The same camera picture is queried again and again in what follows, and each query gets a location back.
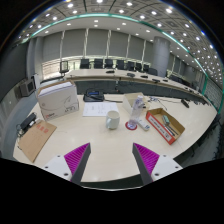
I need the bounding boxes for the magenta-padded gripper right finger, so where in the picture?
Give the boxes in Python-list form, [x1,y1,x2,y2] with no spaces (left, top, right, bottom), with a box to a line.
[131,142,184,186]

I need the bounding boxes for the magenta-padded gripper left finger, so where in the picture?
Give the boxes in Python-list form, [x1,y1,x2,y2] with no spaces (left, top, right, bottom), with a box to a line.
[43,142,92,186]

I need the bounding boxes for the clear plastic water bottle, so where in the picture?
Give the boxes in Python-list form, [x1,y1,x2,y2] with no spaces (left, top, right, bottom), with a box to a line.
[127,94,147,130]

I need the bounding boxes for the brown paper envelope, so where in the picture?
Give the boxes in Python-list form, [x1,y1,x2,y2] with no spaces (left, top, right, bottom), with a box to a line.
[17,119,58,164]

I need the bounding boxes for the black marker pen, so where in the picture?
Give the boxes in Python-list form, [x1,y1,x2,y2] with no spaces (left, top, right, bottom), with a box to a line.
[167,124,178,137]

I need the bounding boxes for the brown cardboard box red label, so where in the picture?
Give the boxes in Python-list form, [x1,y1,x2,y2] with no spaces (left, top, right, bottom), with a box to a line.
[145,107,186,146]

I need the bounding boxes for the green whiteboard eraser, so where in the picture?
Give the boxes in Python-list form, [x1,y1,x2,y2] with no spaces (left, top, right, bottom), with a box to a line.
[161,114,171,127]

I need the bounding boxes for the flat round red coaster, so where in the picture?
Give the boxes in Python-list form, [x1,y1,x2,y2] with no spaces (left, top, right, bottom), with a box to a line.
[124,120,139,132]

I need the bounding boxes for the black electronic device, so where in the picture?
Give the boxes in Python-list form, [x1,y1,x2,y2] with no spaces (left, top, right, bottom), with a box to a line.
[18,111,38,133]

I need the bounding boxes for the white copy paper carton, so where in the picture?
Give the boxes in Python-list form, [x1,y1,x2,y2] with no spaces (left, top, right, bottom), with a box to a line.
[35,79,80,122]

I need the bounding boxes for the black desktop microphone unit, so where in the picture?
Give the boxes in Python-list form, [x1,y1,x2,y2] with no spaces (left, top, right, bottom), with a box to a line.
[180,98,191,109]

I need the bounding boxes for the white printed paper sheet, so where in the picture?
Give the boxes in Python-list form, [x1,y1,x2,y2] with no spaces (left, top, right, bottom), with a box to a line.
[82,101,119,118]

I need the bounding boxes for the white ceramic mug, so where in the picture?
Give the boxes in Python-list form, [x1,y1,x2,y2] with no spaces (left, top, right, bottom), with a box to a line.
[105,110,121,131]

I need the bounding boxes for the white divided organizer box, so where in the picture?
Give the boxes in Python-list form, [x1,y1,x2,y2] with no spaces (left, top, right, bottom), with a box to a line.
[121,92,149,116]

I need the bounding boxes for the black desk phone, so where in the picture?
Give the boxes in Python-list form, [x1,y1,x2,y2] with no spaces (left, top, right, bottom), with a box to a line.
[82,88,106,103]

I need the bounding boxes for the grey box monitor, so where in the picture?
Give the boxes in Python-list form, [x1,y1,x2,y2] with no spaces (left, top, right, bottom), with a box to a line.
[18,78,38,98]

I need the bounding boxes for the black conference microphones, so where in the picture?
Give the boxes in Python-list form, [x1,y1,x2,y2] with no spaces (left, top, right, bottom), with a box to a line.
[104,69,169,84]

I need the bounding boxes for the long curved conference table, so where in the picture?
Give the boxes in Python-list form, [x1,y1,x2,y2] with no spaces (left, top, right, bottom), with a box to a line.
[64,68,208,101]

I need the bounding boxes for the black office chairs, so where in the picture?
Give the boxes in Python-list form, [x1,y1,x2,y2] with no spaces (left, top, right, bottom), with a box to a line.
[59,58,159,76]

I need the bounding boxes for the round ceiling lights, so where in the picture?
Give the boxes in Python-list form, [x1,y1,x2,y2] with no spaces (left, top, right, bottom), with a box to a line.
[18,0,224,81]

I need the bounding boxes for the thin black cable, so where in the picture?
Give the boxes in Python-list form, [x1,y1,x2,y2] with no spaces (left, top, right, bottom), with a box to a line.
[148,95,169,109]

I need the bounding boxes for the black phone cable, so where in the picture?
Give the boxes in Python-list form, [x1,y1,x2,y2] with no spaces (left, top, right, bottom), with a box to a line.
[103,98,124,104]

